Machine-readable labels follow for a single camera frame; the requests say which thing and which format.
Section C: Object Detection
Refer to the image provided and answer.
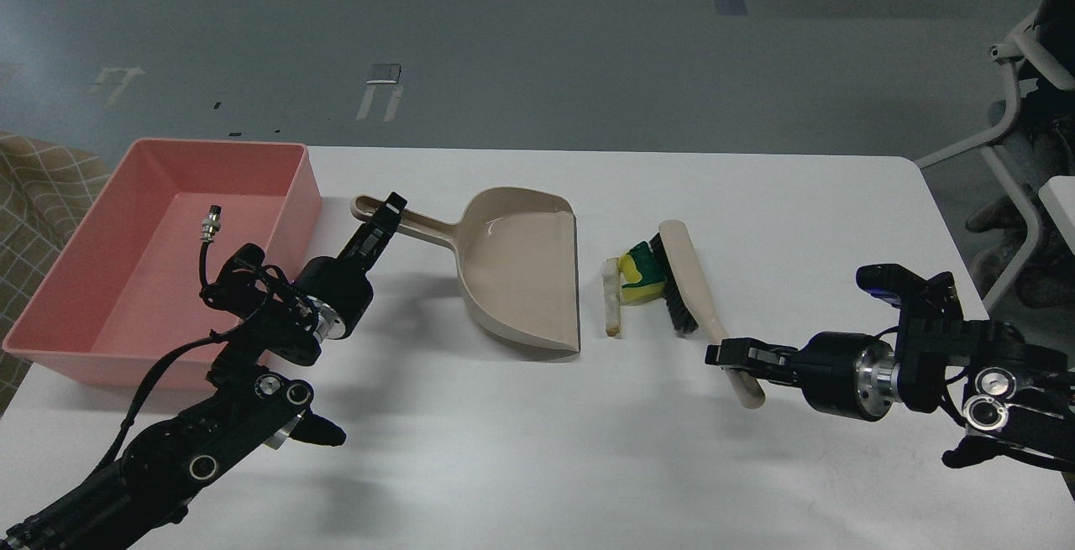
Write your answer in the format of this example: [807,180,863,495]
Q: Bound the beige checkered cloth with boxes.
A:
[0,132,114,416]

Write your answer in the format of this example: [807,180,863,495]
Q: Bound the pink plastic bin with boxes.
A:
[3,139,323,388]

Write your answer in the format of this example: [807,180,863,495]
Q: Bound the beige plastic dustpan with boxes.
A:
[398,186,581,354]

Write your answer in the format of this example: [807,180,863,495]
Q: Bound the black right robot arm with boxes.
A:
[705,264,1074,474]

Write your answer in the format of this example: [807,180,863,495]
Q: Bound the yellow green sponge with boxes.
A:
[616,243,667,306]

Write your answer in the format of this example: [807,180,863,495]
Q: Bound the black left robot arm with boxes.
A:
[3,193,407,549]

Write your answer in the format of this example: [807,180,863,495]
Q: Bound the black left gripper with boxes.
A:
[293,191,407,341]

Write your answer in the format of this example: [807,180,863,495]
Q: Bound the white office chair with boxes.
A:
[915,0,1072,310]

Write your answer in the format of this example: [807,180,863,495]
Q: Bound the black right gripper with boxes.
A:
[704,332,897,422]

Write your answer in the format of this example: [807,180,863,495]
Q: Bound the beige hand brush black bristles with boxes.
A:
[648,219,768,410]

